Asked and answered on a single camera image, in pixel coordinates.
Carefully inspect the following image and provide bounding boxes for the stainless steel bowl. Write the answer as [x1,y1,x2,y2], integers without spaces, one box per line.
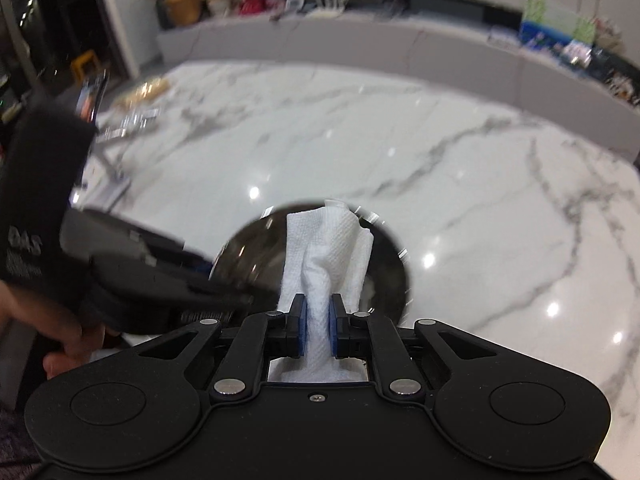
[212,200,409,322]

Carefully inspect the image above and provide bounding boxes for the white paper towel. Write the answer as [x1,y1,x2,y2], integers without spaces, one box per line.
[269,200,373,384]

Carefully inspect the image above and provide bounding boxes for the person's left hand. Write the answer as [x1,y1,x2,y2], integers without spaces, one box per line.
[1,282,106,379]

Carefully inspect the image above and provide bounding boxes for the smartphone on stand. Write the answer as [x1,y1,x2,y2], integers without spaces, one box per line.
[75,70,110,124]

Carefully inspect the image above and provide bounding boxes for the yellow plastic stool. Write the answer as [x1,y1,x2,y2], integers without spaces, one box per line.
[70,50,102,84]

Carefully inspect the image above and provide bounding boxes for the yellow woven basket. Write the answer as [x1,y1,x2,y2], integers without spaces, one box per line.
[164,0,202,27]

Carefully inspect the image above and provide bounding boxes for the white wifi router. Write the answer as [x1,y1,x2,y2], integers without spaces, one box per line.
[309,0,348,18]

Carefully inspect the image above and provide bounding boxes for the green and blue box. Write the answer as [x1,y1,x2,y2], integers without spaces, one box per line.
[518,0,597,50]

